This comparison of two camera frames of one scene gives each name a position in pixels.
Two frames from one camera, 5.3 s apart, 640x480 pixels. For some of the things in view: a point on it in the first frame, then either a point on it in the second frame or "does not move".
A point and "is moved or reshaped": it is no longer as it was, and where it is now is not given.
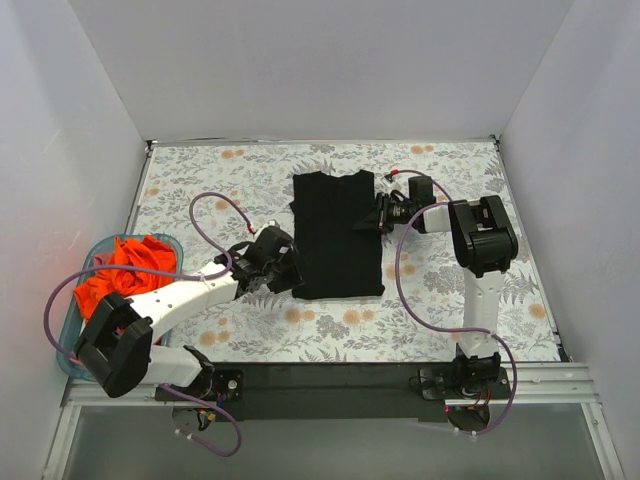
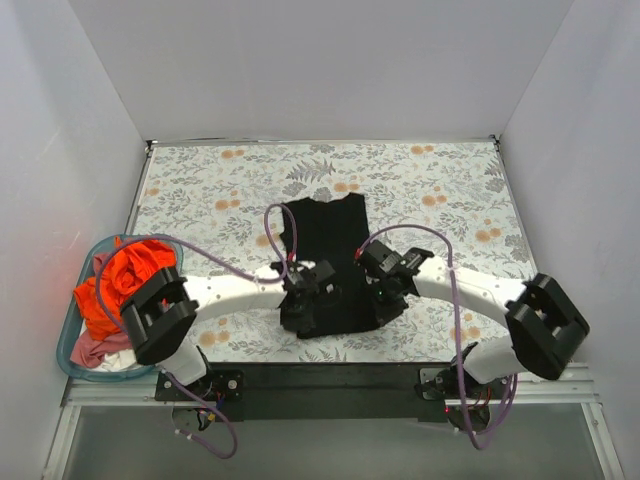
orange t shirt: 139,251 does not move
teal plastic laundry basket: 73,321 does not move
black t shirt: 334,259 is moved or reshaped
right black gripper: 380,213 → 385,302
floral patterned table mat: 211,195 does not move
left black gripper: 288,270 → 304,308
